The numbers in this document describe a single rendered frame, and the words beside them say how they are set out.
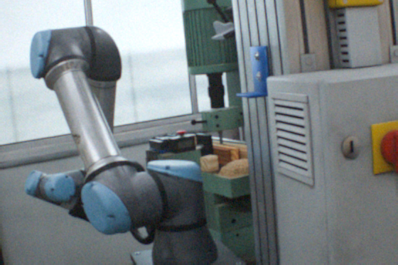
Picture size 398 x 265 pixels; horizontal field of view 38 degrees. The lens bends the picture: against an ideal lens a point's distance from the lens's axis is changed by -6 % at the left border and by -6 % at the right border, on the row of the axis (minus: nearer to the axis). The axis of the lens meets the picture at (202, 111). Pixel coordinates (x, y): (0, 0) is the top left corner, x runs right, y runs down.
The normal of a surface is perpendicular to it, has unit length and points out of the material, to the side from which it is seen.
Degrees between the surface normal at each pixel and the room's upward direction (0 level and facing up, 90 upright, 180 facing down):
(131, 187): 52
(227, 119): 90
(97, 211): 96
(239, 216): 90
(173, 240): 72
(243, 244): 90
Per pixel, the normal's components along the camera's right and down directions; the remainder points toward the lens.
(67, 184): 0.55, -0.12
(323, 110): -0.95, 0.13
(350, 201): 0.28, 0.07
